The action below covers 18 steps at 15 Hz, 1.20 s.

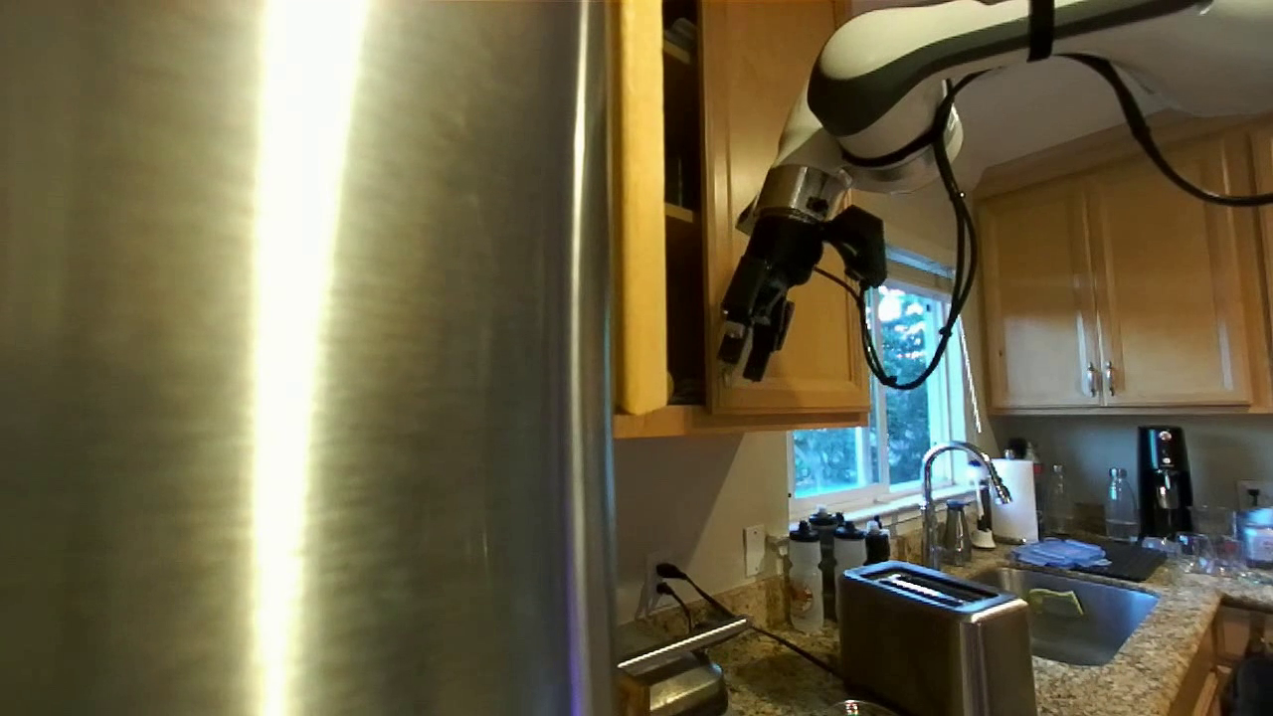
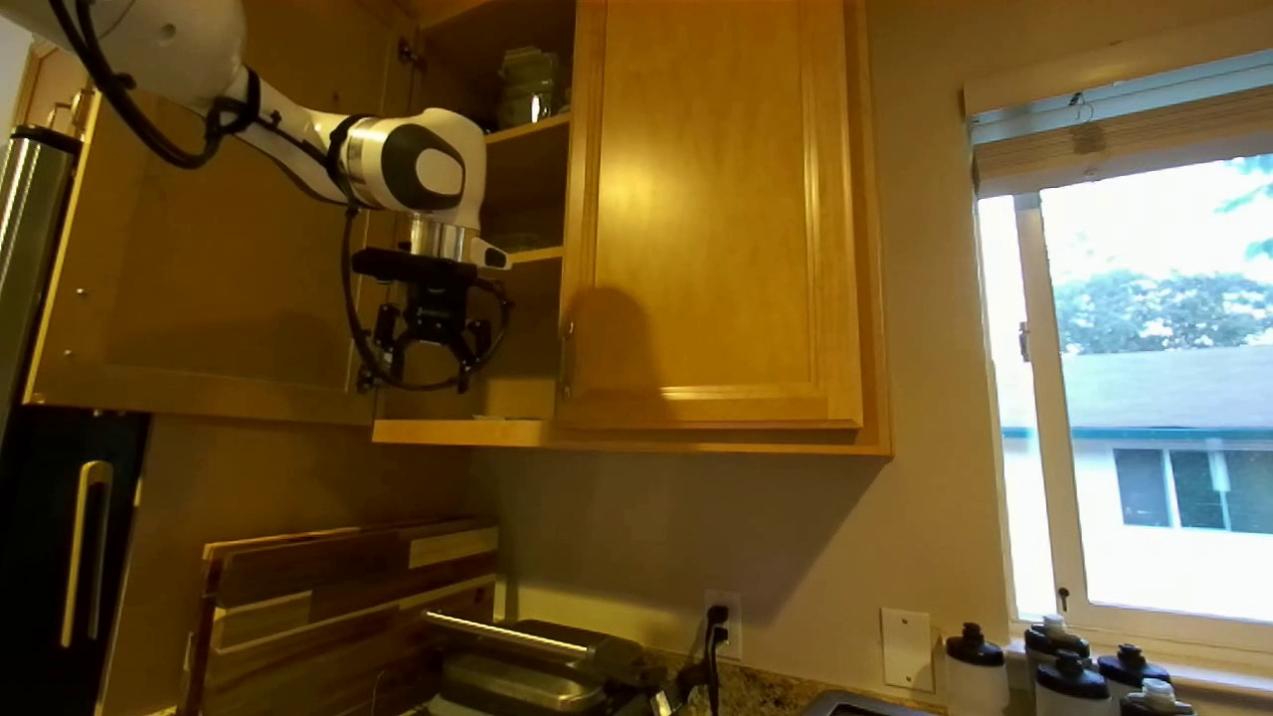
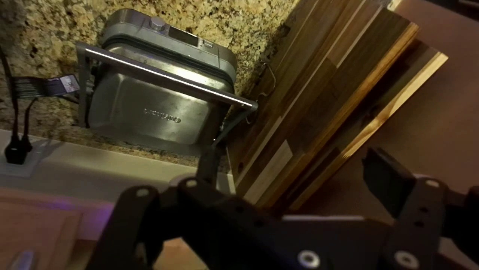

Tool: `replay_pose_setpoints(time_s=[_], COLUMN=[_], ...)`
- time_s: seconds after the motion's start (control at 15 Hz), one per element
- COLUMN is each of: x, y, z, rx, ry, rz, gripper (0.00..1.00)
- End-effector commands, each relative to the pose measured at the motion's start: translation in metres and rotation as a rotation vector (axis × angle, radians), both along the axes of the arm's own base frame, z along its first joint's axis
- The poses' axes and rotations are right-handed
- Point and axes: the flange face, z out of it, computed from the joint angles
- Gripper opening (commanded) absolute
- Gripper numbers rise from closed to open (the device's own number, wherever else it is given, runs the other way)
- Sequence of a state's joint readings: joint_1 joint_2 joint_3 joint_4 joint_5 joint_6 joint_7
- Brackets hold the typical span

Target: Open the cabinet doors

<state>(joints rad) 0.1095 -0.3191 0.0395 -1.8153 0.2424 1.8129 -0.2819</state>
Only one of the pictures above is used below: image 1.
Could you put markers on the black dish mat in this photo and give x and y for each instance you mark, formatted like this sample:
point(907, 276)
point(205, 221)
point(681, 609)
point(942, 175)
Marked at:
point(1137, 560)

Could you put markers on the black coffee machine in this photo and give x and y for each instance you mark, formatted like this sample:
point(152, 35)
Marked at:
point(1165, 479)

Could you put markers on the white framed window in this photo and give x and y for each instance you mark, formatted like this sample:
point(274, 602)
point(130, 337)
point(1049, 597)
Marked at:
point(877, 458)

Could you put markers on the blue cloth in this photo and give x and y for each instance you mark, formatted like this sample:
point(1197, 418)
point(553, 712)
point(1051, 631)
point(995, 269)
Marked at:
point(1060, 553)

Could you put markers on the stainless steel toaster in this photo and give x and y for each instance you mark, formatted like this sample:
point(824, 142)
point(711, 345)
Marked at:
point(930, 643)

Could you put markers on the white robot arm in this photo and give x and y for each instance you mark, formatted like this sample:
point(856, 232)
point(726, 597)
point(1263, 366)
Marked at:
point(901, 65)

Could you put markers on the two-door wooden wall cabinet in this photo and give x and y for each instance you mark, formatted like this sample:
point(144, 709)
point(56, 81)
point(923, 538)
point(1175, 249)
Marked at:
point(1169, 290)

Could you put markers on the white switch plate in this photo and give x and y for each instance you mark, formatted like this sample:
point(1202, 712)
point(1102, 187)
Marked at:
point(755, 552)

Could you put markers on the wooden wall cabinet body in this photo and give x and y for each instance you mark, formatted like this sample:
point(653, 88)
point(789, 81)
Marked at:
point(661, 423)

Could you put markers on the wide wooden cabinet door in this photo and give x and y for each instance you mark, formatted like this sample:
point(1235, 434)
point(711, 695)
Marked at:
point(743, 81)

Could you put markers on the stainless steel sink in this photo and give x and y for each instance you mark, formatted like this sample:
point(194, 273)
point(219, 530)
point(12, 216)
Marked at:
point(1088, 621)

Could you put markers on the chrome kitchen faucet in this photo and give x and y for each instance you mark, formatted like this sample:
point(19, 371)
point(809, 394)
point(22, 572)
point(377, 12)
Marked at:
point(930, 504)

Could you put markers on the narrow wooden cabinet door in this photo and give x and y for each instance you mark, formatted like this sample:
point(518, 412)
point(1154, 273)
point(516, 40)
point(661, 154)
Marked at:
point(642, 200)

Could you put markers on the white paper towel roll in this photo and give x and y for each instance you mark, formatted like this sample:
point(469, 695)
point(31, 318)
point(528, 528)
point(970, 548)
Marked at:
point(1019, 504)

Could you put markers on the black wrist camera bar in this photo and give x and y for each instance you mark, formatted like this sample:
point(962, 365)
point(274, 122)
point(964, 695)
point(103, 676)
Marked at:
point(862, 243)

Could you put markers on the stainless steel refrigerator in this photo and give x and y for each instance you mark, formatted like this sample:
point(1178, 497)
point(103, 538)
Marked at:
point(263, 361)

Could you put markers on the dark soap dispenser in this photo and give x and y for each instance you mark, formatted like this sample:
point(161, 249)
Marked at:
point(986, 520)

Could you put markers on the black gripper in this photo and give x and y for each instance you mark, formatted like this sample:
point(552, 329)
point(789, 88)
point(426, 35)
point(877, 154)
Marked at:
point(781, 260)

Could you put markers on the clear glass jar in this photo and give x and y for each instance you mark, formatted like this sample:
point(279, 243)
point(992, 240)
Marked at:
point(1254, 530)

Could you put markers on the clear plastic bottle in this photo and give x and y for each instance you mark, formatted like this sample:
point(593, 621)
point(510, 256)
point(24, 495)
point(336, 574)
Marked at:
point(1120, 504)

